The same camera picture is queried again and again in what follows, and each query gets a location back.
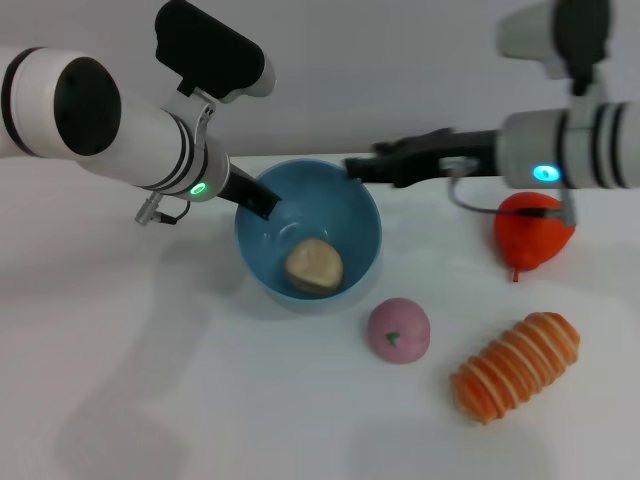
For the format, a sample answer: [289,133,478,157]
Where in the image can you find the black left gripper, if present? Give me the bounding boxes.
[216,164,283,222]

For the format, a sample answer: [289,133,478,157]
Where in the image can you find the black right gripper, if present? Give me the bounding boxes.
[343,128,507,190]

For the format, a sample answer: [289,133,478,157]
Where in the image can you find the blue plastic bowl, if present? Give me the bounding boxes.
[234,159,384,315]

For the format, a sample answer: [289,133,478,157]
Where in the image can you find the beige egg yolk pastry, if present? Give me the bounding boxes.
[284,237,345,292]

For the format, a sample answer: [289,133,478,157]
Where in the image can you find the red toy pear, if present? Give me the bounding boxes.
[493,191,577,284]

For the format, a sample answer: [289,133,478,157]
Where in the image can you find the pink bun with green leaf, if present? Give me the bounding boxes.
[366,297,432,365]

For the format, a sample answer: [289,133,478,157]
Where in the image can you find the orange striped bread loaf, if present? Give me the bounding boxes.
[449,312,583,425]

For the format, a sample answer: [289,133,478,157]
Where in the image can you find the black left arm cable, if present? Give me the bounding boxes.
[133,196,192,227]

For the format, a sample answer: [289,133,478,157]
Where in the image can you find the grey right arm cable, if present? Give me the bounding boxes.
[448,174,577,227]

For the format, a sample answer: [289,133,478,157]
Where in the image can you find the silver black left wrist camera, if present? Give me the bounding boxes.
[154,0,278,106]

